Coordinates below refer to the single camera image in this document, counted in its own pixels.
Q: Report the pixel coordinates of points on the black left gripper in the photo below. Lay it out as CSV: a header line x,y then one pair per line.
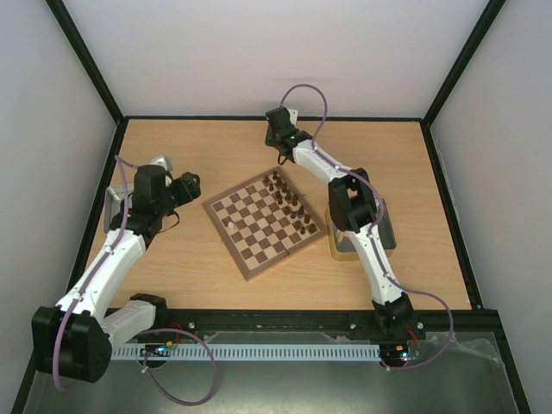
x,y
190,191

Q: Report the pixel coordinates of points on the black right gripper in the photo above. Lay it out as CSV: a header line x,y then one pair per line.
x,y
278,125

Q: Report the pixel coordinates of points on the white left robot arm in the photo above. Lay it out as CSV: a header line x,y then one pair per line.
x,y
75,338

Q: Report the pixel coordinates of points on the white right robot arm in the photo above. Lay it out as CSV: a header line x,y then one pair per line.
x,y
356,209

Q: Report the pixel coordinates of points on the dark chess piece row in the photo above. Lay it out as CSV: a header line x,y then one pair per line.
x,y
288,202

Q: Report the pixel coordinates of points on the wooden chess board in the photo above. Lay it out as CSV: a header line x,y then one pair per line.
x,y
262,237

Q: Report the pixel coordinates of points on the silver metal tin box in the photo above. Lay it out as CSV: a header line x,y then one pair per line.
x,y
342,249

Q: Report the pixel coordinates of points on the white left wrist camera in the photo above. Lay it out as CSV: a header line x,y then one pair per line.
x,y
164,161

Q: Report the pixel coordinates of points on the light blue cable duct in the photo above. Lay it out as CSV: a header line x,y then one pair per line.
x,y
249,352

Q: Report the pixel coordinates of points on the black aluminium frame rail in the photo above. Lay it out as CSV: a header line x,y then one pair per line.
x,y
354,324

